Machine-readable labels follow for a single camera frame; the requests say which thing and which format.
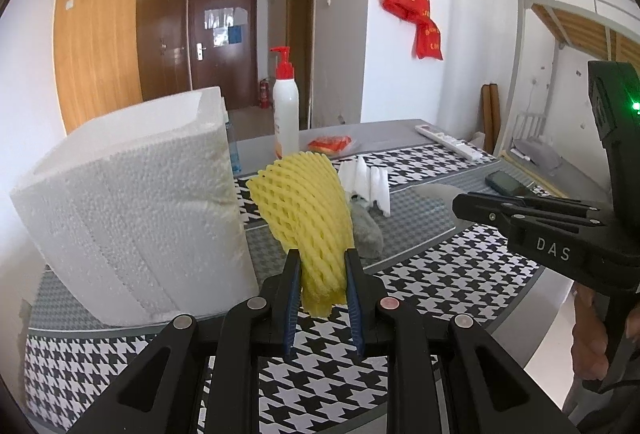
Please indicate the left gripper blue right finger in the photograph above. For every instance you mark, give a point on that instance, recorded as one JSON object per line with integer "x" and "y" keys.
{"x": 355, "y": 285}

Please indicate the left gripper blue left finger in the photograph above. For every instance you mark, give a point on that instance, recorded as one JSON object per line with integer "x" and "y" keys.
{"x": 292, "y": 286}

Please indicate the grey sock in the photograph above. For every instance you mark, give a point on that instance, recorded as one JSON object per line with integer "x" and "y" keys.
{"x": 367, "y": 234}

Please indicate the white foam sheets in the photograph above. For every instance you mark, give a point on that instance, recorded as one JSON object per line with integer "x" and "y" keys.
{"x": 366, "y": 185}

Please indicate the yellow foam net sleeve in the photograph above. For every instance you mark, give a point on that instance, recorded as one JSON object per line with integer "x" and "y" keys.
{"x": 304, "y": 204}

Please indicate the person's right hand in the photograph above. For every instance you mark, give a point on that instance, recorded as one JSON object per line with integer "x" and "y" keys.
{"x": 589, "y": 338}

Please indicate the houndstooth table cloth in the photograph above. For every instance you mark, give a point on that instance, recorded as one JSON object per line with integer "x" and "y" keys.
{"x": 441, "y": 268}

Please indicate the black smartphone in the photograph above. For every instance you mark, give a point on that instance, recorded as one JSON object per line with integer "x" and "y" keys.
{"x": 505, "y": 185}

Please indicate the red snack packet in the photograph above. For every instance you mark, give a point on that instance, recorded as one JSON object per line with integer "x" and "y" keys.
{"x": 330, "y": 145}

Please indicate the blue spray bottle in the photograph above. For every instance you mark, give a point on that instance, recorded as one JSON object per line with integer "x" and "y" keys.
{"x": 233, "y": 146}

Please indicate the white remote control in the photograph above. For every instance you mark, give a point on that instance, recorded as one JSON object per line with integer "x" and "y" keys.
{"x": 458, "y": 147}

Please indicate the wooden sticks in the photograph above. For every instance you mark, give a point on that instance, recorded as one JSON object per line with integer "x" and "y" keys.
{"x": 489, "y": 97}

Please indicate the white styrofoam box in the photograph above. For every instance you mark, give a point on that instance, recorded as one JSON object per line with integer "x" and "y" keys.
{"x": 136, "y": 212}

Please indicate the white pump lotion bottle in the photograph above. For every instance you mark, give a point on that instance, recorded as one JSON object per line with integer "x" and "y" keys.
{"x": 285, "y": 98}

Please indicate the red fire extinguisher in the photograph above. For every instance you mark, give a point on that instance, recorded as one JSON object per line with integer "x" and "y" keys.
{"x": 264, "y": 94}

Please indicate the metal bunk bed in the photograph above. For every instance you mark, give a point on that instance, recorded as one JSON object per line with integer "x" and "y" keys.
{"x": 547, "y": 107}

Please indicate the red cloth bags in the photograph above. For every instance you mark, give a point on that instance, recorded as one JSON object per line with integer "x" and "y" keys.
{"x": 428, "y": 41}

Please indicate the dark brown entrance door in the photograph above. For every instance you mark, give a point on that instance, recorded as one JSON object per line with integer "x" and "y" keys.
{"x": 223, "y": 49}

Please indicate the wooden wardrobe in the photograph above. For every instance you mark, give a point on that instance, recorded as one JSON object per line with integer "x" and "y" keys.
{"x": 111, "y": 54}

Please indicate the side doorway frame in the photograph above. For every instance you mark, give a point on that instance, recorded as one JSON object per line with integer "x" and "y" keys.
{"x": 300, "y": 19}

